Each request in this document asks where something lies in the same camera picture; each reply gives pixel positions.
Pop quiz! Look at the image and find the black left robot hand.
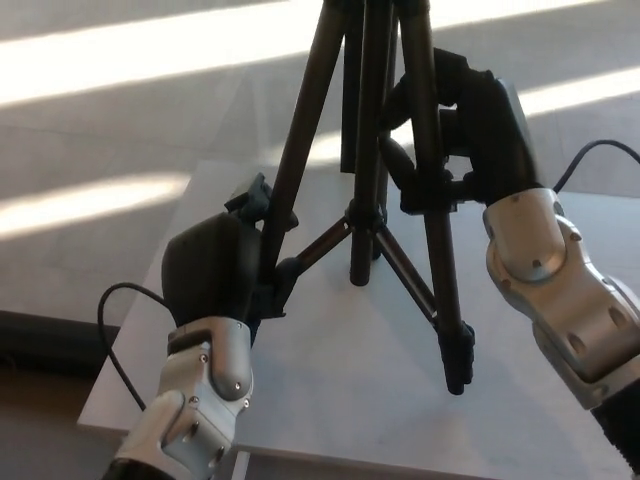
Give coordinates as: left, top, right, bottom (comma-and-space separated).
162, 172, 301, 346

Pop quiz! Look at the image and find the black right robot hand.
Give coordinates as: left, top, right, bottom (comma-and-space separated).
377, 47, 541, 216

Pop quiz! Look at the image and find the brown and black camera tripod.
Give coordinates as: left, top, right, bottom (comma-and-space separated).
259, 0, 476, 396

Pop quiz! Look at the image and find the black vertical pillar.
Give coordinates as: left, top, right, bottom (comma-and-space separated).
339, 0, 401, 174

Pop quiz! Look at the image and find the black low platform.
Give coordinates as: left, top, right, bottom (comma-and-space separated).
0, 309, 121, 386

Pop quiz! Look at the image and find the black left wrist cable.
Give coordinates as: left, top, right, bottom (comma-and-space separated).
97, 282, 171, 411

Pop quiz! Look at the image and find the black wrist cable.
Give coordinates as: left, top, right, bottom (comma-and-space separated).
97, 282, 171, 411
552, 140, 640, 194

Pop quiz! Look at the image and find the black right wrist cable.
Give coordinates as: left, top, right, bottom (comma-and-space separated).
552, 140, 640, 194

